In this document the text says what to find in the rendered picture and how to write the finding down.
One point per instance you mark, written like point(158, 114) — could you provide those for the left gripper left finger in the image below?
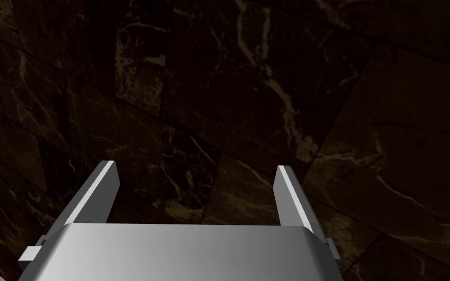
point(92, 199)

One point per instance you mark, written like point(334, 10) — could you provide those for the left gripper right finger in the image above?
point(293, 203)

